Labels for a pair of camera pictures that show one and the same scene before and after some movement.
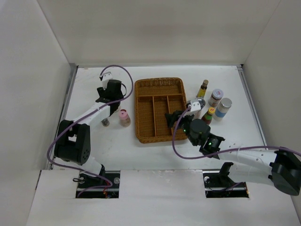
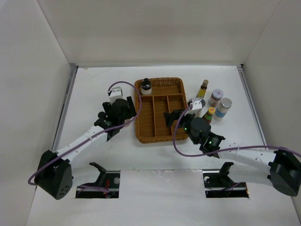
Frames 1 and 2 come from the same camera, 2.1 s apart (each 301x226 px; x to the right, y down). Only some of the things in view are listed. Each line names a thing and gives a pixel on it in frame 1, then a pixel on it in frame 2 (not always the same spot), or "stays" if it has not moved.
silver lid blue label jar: (222, 108) stays
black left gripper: (102, 92) -> (129, 113)
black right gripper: (172, 117) stays
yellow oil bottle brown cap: (202, 91) stays
